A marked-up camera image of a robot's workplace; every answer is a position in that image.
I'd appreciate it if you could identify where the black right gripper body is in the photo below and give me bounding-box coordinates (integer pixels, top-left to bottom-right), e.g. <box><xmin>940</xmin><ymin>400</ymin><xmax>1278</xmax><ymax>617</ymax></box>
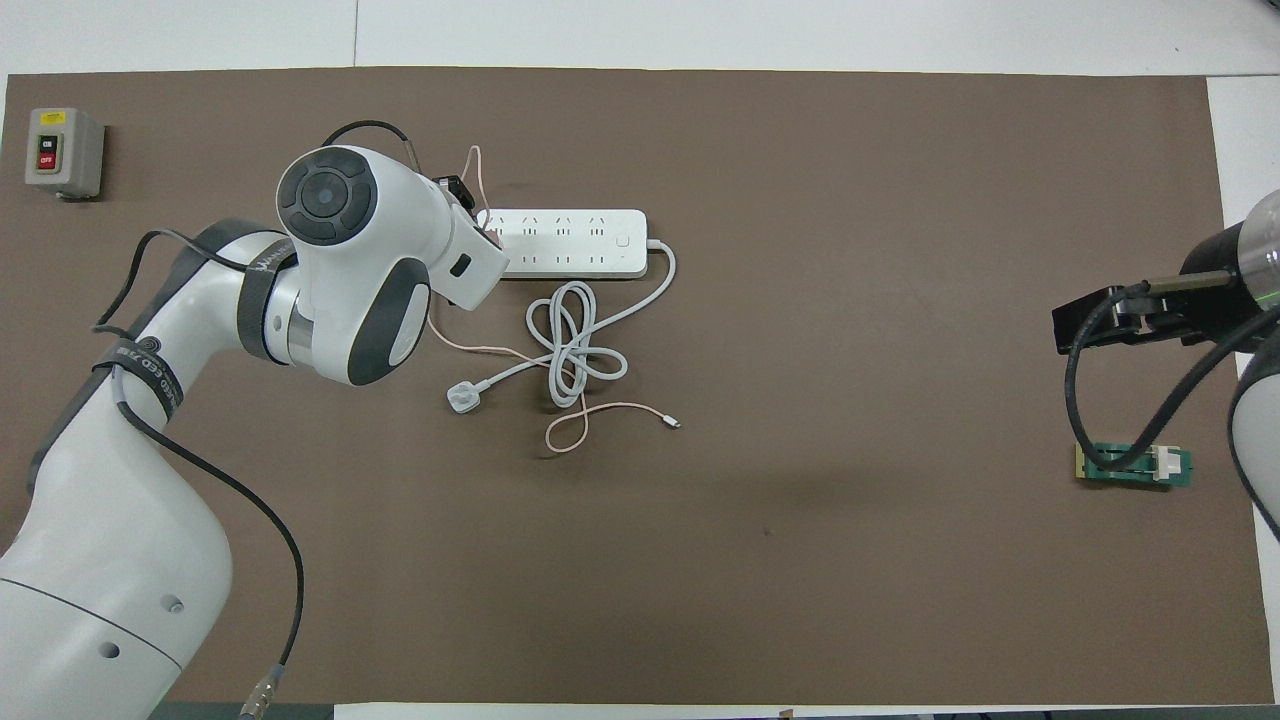
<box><xmin>1140</xmin><ymin>222</ymin><xmax>1280</xmax><ymax>353</ymax></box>

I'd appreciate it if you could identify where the pink charger cable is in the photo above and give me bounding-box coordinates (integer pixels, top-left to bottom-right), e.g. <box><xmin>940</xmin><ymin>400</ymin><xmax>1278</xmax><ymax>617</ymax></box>
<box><xmin>428</xmin><ymin>145</ymin><xmax>683</xmax><ymax>453</ymax></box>

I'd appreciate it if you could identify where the white power strip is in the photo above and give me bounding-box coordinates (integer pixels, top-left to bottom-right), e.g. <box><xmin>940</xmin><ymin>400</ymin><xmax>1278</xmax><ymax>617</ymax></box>
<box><xmin>480</xmin><ymin>208</ymin><xmax>649</xmax><ymax>281</ymax></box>

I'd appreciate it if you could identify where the green circuit board module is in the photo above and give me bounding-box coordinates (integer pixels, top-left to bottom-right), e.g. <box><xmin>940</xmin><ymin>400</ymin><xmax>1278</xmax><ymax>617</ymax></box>
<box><xmin>1075</xmin><ymin>441</ymin><xmax>1194</xmax><ymax>491</ymax></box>

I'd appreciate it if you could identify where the brown table mat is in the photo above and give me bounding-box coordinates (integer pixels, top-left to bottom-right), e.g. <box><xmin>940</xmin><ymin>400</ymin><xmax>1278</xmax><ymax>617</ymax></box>
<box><xmin>0</xmin><ymin>67</ymin><xmax>1273</xmax><ymax>705</ymax></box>

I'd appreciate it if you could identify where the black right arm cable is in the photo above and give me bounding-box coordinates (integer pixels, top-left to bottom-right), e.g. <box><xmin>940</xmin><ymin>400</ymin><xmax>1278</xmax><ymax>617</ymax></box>
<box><xmin>1065</xmin><ymin>270</ymin><xmax>1280</xmax><ymax>473</ymax></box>

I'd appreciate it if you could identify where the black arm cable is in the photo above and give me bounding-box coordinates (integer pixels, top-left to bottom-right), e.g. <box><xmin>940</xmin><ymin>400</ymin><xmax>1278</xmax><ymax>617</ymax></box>
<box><xmin>95</xmin><ymin>120</ymin><xmax>421</xmax><ymax>720</ymax></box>
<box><xmin>1065</xmin><ymin>270</ymin><xmax>1280</xmax><ymax>473</ymax></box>

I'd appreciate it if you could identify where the white power strip cord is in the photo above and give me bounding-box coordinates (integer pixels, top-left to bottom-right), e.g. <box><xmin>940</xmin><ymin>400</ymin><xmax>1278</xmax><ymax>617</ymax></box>
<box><xmin>445</xmin><ymin>240</ymin><xmax>678</xmax><ymax>416</ymax></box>

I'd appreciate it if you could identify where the grey on-off switch box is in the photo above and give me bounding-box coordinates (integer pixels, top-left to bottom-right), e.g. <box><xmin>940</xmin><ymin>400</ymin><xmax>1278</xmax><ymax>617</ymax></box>
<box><xmin>25</xmin><ymin>107</ymin><xmax>106</xmax><ymax>201</ymax></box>

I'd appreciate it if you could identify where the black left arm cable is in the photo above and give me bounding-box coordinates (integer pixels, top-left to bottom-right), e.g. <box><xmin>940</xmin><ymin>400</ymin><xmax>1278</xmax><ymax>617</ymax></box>
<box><xmin>95</xmin><ymin>120</ymin><xmax>421</xmax><ymax>720</ymax></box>

